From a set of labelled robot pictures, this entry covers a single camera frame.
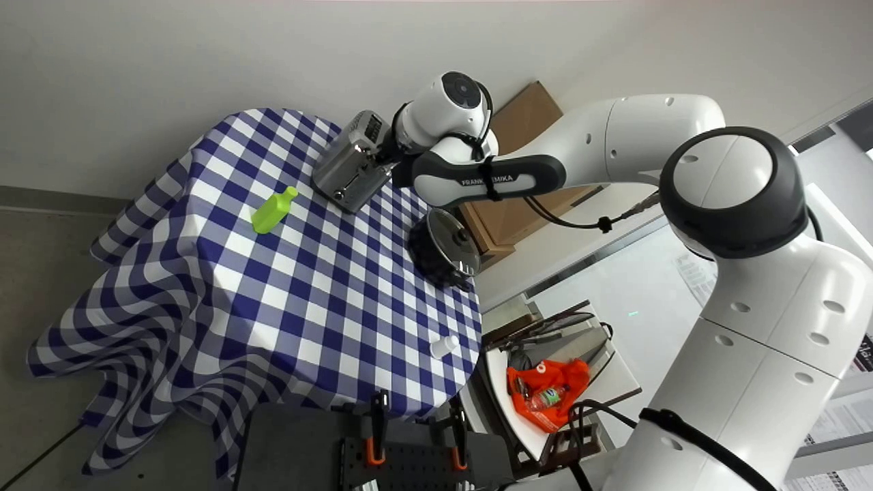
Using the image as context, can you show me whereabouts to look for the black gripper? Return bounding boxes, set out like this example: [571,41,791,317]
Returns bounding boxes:
[384,133,442,191]

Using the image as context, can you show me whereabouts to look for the silver toaster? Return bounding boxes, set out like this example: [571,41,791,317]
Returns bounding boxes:
[311,108,403,216]

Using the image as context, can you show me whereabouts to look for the black pot with lid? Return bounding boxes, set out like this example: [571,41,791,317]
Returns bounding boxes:
[407,204,485,294]

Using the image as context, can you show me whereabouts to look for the brown cardboard box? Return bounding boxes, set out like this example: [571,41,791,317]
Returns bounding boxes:
[455,79,612,268]

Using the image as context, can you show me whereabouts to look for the green plastic bottle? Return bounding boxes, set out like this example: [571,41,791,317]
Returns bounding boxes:
[249,186,300,238]

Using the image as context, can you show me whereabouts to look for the blue white checkered tablecloth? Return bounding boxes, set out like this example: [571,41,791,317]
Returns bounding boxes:
[24,105,485,480]

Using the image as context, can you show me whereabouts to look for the orange plastic bag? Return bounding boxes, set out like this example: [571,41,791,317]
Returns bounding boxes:
[506,356,594,435]

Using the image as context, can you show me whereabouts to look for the white printed paper sheets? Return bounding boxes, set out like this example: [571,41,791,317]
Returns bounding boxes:
[811,384,873,449]

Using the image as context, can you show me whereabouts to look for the grey metal bar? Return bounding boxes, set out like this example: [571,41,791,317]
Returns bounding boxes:
[785,429,873,480]

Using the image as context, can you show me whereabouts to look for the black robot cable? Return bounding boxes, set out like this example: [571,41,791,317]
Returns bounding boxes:
[519,186,669,235]

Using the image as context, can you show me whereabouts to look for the grey metal rail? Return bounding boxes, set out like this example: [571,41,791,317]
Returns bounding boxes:
[474,212,678,314]

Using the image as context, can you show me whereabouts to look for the black wire rack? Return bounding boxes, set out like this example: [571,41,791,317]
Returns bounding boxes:
[489,299,643,475]

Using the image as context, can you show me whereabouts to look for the orange handled black clamp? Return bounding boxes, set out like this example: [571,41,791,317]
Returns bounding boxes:
[442,395,474,475]
[360,389,394,470]

